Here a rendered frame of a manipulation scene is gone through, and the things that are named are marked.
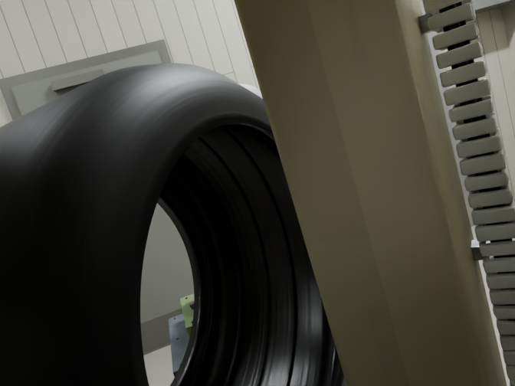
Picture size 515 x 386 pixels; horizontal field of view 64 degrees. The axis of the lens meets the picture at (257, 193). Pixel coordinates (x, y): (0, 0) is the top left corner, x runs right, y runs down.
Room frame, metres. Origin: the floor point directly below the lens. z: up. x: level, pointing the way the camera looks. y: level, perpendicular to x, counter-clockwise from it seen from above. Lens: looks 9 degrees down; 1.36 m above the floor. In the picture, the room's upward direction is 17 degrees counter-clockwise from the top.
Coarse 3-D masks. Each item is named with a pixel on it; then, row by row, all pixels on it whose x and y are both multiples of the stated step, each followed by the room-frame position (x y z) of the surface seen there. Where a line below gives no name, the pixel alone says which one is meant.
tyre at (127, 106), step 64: (0, 128) 0.47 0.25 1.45; (64, 128) 0.34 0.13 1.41; (128, 128) 0.35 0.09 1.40; (192, 128) 0.41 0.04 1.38; (256, 128) 0.52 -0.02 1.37; (0, 192) 0.31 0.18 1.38; (64, 192) 0.30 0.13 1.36; (128, 192) 0.33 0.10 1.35; (192, 192) 0.79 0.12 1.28; (256, 192) 0.75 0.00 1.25; (0, 256) 0.28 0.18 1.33; (64, 256) 0.28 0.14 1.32; (128, 256) 0.31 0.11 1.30; (192, 256) 0.78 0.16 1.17; (256, 256) 0.78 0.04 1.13; (0, 320) 0.26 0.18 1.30; (64, 320) 0.26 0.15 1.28; (128, 320) 0.29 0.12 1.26; (256, 320) 0.75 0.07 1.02; (320, 320) 0.67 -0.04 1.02; (0, 384) 0.25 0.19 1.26; (64, 384) 0.25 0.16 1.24; (128, 384) 0.27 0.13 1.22; (192, 384) 0.67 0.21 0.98; (256, 384) 0.66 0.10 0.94; (320, 384) 0.60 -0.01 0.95
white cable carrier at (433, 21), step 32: (448, 0) 0.35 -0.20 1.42; (448, 32) 0.35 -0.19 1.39; (448, 64) 0.35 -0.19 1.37; (480, 64) 0.34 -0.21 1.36; (448, 96) 0.36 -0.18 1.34; (480, 96) 0.35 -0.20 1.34; (480, 128) 0.35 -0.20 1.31; (480, 160) 0.35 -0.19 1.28; (480, 192) 0.37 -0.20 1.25; (512, 192) 0.36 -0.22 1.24; (480, 224) 0.37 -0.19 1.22; (512, 224) 0.34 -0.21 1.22; (480, 256) 0.37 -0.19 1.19; (512, 256) 0.37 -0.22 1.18; (512, 288) 0.36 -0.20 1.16; (512, 320) 0.36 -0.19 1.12; (512, 352) 0.36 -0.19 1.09; (512, 384) 0.36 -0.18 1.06
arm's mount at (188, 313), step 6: (192, 294) 1.76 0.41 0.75; (180, 300) 1.73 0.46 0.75; (186, 300) 1.71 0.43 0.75; (192, 300) 1.69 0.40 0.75; (186, 306) 1.64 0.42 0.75; (186, 312) 1.58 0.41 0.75; (192, 312) 1.57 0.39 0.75; (186, 318) 1.53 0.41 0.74; (192, 318) 1.52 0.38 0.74; (186, 324) 1.48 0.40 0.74
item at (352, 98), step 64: (256, 0) 0.36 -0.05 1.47; (320, 0) 0.33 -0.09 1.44; (384, 0) 0.31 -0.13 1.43; (256, 64) 0.37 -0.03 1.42; (320, 64) 0.34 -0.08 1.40; (384, 64) 0.31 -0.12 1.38; (320, 128) 0.35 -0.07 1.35; (384, 128) 0.32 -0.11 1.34; (320, 192) 0.36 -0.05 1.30; (384, 192) 0.33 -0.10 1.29; (448, 192) 0.33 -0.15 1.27; (320, 256) 0.37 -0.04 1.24; (384, 256) 0.34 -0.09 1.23; (448, 256) 0.31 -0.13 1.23; (384, 320) 0.34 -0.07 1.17; (448, 320) 0.31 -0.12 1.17; (384, 384) 0.35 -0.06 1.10; (448, 384) 0.32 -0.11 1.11
